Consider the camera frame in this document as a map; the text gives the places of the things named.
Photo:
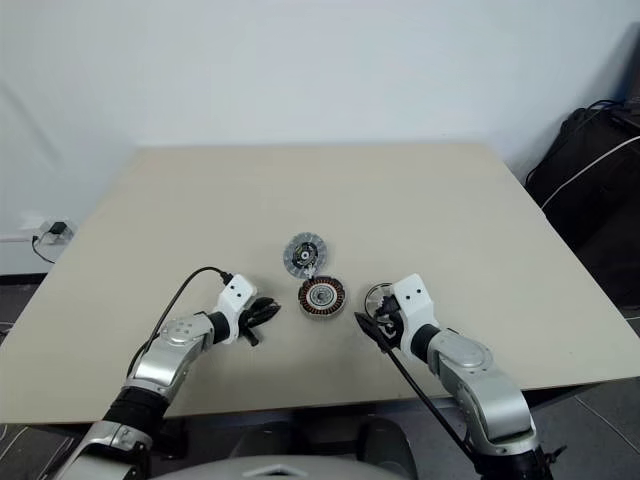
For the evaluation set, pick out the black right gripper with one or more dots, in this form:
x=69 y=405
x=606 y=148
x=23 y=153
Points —
x=395 y=332

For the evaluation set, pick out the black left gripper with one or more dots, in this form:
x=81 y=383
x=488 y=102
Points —
x=249 y=326

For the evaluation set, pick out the round silver rotor disc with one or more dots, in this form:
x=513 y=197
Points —
x=372 y=300

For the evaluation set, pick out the round silver motor end cover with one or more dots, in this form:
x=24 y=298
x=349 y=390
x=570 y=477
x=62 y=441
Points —
x=292 y=250

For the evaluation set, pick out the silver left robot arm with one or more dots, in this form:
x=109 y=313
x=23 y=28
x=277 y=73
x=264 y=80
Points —
x=170 y=360

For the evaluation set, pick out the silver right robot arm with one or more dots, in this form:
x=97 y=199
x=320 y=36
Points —
x=480 y=380

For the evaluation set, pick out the motor stator with copper windings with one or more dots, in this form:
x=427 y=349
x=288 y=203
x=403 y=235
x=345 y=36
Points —
x=307 y=305

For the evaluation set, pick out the silver robot torso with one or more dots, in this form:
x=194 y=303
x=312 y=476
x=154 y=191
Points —
x=225 y=465

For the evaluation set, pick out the black power adapter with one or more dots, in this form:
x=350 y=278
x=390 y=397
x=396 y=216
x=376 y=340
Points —
x=57 y=228

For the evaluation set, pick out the large black bag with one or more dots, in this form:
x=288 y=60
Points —
x=600 y=210

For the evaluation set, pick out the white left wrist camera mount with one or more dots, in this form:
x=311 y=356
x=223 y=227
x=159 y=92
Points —
x=239 y=292

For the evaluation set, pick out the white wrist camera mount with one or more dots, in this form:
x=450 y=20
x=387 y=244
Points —
x=412 y=295
x=239 y=292

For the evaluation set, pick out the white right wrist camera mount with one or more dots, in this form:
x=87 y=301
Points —
x=412 y=295

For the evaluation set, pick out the wall power socket plug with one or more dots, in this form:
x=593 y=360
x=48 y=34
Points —
x=30 y=222

